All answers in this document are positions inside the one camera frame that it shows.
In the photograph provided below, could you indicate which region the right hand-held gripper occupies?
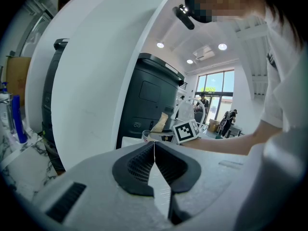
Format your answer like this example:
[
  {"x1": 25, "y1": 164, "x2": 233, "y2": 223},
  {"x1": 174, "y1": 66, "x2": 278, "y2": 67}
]
[{"x1": 160, "y1": 118, "x2": 202, "y2": 146}]

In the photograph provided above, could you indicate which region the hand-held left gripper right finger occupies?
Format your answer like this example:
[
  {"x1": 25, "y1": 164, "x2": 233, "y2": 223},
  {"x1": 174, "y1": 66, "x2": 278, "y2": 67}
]
[{"x1": 154, "y1": 142, "x2": 262, "y2": 226}]

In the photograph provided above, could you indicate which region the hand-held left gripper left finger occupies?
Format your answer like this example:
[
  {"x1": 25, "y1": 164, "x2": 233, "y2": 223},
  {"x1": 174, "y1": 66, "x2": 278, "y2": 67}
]
[{"x1": 32, "y1": 142, "x2": 171, "y2": 231}]

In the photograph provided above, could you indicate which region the torn brown paper packet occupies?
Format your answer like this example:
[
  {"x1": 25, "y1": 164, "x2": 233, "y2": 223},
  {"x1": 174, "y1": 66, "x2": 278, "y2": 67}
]
[{"x1": 150, "y1": 111, "x2": 169, "y2": 133}]

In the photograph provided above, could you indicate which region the clear glass cup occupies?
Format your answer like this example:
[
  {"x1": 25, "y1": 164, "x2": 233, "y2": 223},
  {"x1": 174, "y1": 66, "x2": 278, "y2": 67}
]
[{"x1": 141, "y1": 129, "x2": 157, "y2": 143}]

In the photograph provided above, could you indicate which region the person's right forearm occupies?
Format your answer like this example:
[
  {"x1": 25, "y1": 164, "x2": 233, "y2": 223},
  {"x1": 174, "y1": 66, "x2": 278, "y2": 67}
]
[{"x1": 186, "y1": 120, "x2": 282, "y2": 156}]

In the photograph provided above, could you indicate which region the white tubular chair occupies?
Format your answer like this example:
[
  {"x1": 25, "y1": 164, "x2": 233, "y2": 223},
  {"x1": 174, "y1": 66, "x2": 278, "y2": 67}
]
[{"x1": 172, "y1": 97, "x2": 207, "y2": 132}]

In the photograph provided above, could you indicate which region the brown cardboard box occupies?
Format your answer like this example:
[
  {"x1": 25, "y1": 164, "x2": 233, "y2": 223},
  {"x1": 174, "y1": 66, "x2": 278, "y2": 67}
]
[
  {"x1": 6, "y1": 56, "x2": 32, "y2": 107},
  {"x1": 208, "y1": 118, "x2": 221, "y2": 132}
]

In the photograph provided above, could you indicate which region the black rounded appliance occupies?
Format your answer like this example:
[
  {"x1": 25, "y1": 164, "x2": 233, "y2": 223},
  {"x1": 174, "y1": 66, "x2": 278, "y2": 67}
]
[{"x1": 116, "y1": 52, "x2": 186, "y2": 149}]

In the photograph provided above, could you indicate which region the large glass window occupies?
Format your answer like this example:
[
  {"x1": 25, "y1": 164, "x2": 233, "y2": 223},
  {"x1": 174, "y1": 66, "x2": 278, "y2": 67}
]
[{"x1": 195, "y1": 69, "x2": 235, "y2": 128}]

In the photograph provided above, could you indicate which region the marble patterned cabinet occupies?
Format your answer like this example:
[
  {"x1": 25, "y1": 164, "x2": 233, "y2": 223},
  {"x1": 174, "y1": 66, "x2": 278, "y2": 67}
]
[{"x1": 0, "y1": 125, "x2": 67, "y2": 203}]

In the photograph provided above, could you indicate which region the ceiling air conditioner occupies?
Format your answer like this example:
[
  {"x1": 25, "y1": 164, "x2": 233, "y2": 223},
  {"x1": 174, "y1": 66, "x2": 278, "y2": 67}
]
[{"x1": 192, "y1": 45, "x2": 216, "y2": 62}]

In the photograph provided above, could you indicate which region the blue bottle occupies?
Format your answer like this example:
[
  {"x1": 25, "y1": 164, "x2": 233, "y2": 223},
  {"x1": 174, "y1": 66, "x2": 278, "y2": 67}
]
[{"x1": 12, "y1": 94, "x2": 28, "y2": 144}]

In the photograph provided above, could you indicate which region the person's white shirt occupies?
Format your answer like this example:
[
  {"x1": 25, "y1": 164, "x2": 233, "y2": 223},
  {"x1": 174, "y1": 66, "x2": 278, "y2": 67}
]
[{"x1": 234, "y1": 6, "x2": 308, "y2": 231}]

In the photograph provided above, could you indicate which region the large white plate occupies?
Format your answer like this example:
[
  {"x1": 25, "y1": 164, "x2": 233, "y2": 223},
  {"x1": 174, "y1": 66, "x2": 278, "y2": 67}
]
[{"x1": 25, "y1": 0, "x2": 180, "y2": 172}]

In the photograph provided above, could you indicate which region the clear pump bottle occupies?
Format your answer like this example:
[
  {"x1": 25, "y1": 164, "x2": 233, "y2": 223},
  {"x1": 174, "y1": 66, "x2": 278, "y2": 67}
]
[{"x1": 0, "y1": 81, "x2": 13, "y2": 136}]

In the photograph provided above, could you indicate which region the person's head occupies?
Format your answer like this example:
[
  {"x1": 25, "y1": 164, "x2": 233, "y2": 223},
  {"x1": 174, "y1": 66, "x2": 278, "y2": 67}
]
[{"x1": 192, "y1": 0, "x2": 268, "y2": 23}]

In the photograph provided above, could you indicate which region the black head-worn camera rig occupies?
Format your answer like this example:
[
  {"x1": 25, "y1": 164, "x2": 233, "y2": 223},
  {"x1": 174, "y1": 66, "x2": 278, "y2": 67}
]
[{"x1": 172, "y1": 0, "x2": 214, "y2": 30}]

